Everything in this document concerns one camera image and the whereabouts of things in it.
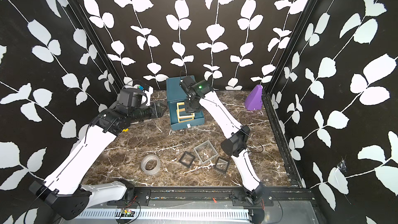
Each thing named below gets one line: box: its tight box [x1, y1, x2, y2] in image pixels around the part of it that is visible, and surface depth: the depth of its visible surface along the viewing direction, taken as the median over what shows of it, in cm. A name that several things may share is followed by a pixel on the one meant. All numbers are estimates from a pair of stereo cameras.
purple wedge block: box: [244, 84, 264, 111], surface depth 104 cm
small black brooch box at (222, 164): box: [214, 156, 231, 174], surface depth 86 cm
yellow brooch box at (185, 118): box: [178, 112, 195, 123], surface depth 86 cm
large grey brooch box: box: [193, 140, 219, 165], surface depth 92 cm
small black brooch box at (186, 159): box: [178, 150, 196, 169], surface depth 88 cm
